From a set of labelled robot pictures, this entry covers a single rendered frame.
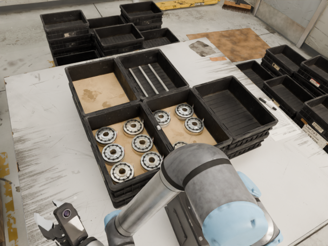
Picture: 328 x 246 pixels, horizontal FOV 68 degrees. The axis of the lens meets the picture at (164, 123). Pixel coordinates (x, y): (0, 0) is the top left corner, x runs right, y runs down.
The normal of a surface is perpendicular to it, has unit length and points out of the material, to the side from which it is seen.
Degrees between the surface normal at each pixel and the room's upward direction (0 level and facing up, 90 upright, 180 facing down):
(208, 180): 29
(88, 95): 0
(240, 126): 0
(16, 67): 0
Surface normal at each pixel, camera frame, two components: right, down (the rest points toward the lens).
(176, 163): -0.84, -0.24
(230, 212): -0.24, -0.51
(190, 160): -0.59, -0.48
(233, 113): 0.10, -0.64
